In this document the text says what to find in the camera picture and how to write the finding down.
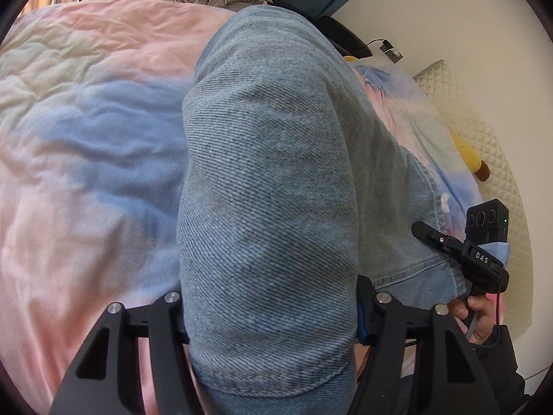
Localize blue denim jeans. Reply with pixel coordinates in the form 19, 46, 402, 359
177, 7, 465, 414

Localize black sleeve right forearm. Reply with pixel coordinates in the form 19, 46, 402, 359
474, 325, 529, 414

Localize person's right hand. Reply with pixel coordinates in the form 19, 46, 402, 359
447, 295, 496, 345

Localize yellow plush toy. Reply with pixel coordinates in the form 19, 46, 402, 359
344, 55, 490, 182

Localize pastel pillow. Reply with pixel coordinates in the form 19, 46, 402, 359
346, 56, 489, 238

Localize black sofa chair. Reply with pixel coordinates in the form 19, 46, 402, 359
272, 0, 372, 59

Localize pastel tie-dye bed sheet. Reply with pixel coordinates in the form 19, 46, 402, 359
1, 0, 230, 414

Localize wall power socket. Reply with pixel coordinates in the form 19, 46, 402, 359
380, 39, 403, 64

